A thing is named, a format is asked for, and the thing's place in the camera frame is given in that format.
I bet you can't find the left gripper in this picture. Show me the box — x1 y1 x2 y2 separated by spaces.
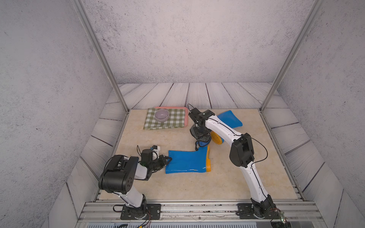
149 155 172 172

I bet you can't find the blue rubber boot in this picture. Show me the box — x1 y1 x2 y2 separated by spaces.
211 110 243 145
165 145 212 174

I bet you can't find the grey blue cleaning cloth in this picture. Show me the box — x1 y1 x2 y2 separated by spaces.
195 134 212 151

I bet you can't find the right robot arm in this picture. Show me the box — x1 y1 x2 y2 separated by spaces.
188 108 277 219

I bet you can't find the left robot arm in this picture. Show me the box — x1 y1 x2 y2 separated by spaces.
98 145 173 216

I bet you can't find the green checkered cloth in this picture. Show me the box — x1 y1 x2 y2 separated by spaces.
143 107 187 130

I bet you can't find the pink tray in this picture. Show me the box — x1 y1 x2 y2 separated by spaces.
155 106 189 127

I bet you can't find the purple bowl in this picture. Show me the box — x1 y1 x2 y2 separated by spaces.
155 109 170 123

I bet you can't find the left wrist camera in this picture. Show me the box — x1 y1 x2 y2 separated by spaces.
150 145 161 160

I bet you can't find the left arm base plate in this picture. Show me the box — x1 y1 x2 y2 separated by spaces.
120 204 161 220

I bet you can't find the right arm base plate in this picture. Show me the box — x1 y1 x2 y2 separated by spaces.
236 203 281 220

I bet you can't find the right aluminium frame post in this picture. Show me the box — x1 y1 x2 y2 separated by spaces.
259 0 325 114

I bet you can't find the aluminium frame post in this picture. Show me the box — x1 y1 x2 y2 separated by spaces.
71 0 129 113
259 0 325 114

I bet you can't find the left aluminium frame post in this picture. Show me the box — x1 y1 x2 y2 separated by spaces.
71 0 129 113

